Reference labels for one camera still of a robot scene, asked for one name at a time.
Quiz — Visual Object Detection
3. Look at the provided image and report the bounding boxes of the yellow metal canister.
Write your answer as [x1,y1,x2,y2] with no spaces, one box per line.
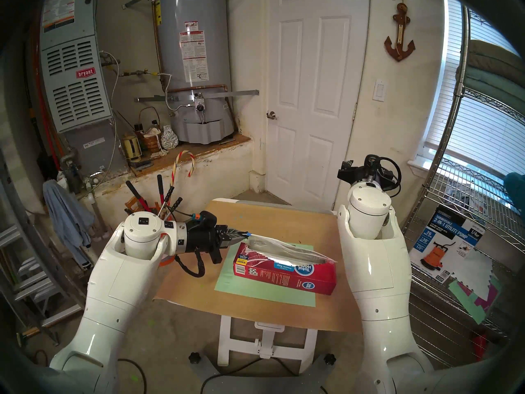
[122,135,143,162]

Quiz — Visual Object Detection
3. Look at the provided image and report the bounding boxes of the chrome wire shelf rack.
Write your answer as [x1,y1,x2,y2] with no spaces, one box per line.
[402,3,525,370]

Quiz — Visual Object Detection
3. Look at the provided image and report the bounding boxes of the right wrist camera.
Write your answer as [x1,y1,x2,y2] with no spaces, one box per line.
[337,160,356,183]

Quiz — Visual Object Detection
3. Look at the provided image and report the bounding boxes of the magenta paper sheet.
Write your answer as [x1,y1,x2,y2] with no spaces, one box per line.
[459,280,500,312]

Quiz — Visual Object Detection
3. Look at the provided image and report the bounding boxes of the clear ziplock bag blue slider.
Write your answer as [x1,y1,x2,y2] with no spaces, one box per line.
[242,232,337,266]

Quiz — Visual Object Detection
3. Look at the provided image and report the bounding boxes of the red freezer bag box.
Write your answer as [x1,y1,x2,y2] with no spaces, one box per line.
[233,243,338,296]

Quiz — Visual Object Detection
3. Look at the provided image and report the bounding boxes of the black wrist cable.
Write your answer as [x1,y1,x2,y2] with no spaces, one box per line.
[377,156,402,197]
[174,249,206,278]

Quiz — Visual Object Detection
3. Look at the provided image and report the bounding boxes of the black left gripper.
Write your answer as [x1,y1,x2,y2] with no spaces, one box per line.
[185,211,250,255]

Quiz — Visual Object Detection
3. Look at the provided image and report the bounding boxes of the gray metal strap bar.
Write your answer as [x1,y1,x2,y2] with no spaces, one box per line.
[137,89,260,103]

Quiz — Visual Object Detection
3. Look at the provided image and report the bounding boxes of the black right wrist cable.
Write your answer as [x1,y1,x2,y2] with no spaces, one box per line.
[377,156,402,197]

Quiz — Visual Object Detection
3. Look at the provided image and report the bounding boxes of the white window blinds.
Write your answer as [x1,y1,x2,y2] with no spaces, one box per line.
[425,0,525,177]

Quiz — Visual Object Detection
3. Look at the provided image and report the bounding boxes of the white panel door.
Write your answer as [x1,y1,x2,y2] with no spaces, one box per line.
[267,0,370,211]

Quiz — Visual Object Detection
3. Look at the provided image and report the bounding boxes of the white plastic pipe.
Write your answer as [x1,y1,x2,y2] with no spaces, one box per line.
[84,191,110,243]

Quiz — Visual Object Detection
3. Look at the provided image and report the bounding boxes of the brown cardboard table cover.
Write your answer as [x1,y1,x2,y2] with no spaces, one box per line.
[154,200,368,334]

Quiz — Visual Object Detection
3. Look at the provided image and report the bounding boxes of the foil wrapped object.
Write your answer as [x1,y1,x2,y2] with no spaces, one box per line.
[161,125,180,151]

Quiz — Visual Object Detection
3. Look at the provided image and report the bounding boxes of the green paper sheet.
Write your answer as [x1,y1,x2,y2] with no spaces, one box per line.
[448,279,489,325]

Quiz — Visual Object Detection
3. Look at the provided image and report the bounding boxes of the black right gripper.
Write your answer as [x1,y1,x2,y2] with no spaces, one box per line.
[354,154,395,191]

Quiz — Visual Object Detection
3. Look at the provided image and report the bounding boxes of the aluminium ladder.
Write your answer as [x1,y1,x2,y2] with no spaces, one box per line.
[0,151,85,345]

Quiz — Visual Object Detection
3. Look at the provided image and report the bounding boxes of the blue hanging towel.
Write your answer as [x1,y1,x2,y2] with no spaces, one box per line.
[43,179,96,267]

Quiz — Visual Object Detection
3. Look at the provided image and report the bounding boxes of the gray Bryant furnace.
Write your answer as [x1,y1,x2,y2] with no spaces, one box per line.
[39,0,128,177]

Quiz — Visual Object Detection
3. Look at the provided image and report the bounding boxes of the rusty anchor wall decoration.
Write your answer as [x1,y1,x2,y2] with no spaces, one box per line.
[384,1,416,62]

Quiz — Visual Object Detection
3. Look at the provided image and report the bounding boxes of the gray water heater tank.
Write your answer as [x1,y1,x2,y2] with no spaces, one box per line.
[155,0,237,146]

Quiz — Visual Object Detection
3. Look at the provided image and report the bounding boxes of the utility pump cardboard box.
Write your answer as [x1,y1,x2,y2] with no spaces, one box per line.
[409,216,486,285]

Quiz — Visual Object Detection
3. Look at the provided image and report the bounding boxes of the wicker basket with handle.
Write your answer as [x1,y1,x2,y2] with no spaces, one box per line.
[137,107,165,154]

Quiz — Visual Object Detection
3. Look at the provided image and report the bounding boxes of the white jagged paper sheet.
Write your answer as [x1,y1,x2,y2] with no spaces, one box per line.
[451,250,493,302]

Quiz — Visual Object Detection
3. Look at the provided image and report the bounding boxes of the gray green folded cushion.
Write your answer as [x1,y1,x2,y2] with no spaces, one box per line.
[455,39,525,115]

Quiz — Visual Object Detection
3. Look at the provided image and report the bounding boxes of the red object on floor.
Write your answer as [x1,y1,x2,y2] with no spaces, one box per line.
[472,334,491,362]

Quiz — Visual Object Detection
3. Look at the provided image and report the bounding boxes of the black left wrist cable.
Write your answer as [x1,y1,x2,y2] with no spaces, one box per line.
[174,249,206,278]

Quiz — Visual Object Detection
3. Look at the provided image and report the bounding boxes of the light green paper mat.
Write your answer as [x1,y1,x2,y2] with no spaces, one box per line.
[215,254,316,307]

